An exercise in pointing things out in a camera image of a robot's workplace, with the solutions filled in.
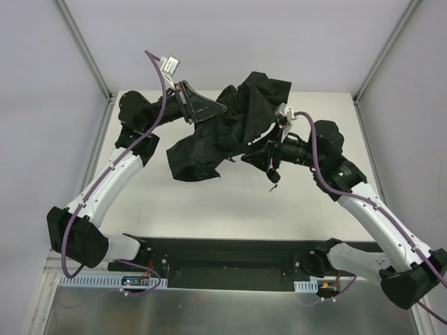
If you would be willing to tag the white cable duct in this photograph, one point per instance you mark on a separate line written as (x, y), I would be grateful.
(113, 281)
(306, 286)

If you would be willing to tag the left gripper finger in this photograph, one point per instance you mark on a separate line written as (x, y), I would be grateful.
(201, 113)
(199, 100)

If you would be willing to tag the right white cable duct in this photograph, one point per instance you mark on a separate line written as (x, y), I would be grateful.
(306, 286)

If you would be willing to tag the right aluminium frame post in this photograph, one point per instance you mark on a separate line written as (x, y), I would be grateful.
(403, 21)

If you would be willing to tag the left aluminium frame post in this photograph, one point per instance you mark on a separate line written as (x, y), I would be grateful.
(82, 47)

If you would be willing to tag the black folding umbrella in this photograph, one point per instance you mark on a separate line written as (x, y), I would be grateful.
(250, 112)

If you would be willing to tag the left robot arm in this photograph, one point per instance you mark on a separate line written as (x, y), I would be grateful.
(75, 229)

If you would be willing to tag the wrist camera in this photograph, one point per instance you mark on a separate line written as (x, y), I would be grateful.
(285, 115)
(168, 67)

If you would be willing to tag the left white cable duct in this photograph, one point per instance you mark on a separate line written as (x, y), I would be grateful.
(113, 281)

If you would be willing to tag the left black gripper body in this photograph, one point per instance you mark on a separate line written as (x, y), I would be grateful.
(186, 102)

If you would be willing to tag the aluminium frame post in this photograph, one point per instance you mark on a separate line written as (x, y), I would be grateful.
(403, 21)
(82, 47)

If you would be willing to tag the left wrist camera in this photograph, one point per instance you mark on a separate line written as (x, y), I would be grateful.
(168, 67)

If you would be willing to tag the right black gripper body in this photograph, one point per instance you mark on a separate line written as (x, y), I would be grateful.
(273, 158)

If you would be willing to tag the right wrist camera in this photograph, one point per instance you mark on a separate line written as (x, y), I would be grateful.
(285, 115)

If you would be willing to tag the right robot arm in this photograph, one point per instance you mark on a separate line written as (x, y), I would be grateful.
(406, 268)

